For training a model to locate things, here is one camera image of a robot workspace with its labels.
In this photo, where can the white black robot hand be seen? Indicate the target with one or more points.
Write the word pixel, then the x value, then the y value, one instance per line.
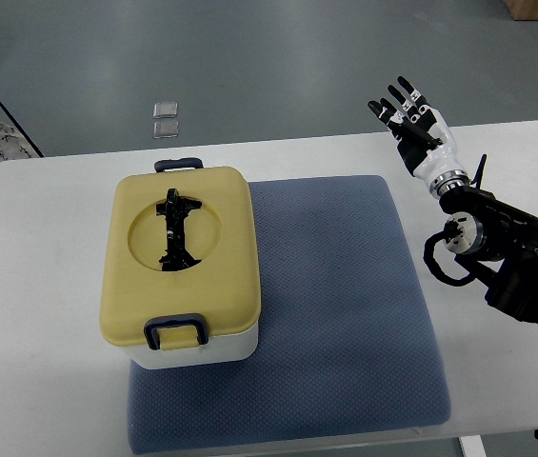
pixel 424 140

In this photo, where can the yellow box lid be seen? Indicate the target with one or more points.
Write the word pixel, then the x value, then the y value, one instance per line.
pixel 182 260

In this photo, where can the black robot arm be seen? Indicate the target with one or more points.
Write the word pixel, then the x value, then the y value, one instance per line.
pixel 486 240

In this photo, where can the white storage box base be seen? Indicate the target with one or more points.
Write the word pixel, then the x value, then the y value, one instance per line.
pixel 219 349

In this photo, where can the blue grey cushion mat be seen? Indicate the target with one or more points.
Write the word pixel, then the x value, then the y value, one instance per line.
pixel 346 344

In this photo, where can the upper floor plate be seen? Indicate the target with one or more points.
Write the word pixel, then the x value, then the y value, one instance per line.
pixel 165 110

